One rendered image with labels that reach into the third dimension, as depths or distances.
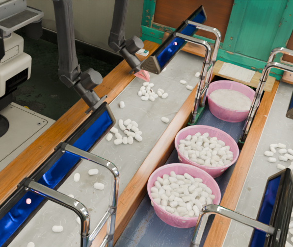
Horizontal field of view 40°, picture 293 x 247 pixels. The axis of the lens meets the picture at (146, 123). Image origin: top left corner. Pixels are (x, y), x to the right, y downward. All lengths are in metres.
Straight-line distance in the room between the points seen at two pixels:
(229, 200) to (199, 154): 0.28
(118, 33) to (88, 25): 1.73
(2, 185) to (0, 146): 0.90
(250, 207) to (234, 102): 0.68
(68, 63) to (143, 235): 0.68
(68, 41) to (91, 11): 2.08
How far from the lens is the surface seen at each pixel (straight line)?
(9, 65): 2.03
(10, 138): 2.40
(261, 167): 1.71
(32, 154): 1.57
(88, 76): 1.56
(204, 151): 1.69
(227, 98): 2.07
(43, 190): 0.96
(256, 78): 2.22
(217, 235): 1.38
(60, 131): 1.67
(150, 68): 1.54
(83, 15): 3.65
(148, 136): 1.71
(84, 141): 1.14
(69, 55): 1.54
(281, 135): 1.93
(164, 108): 1.89
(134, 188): 1.45
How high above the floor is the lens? 1.83
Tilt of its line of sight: 38 degrees down
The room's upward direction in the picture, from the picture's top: 8 degrees clockwise
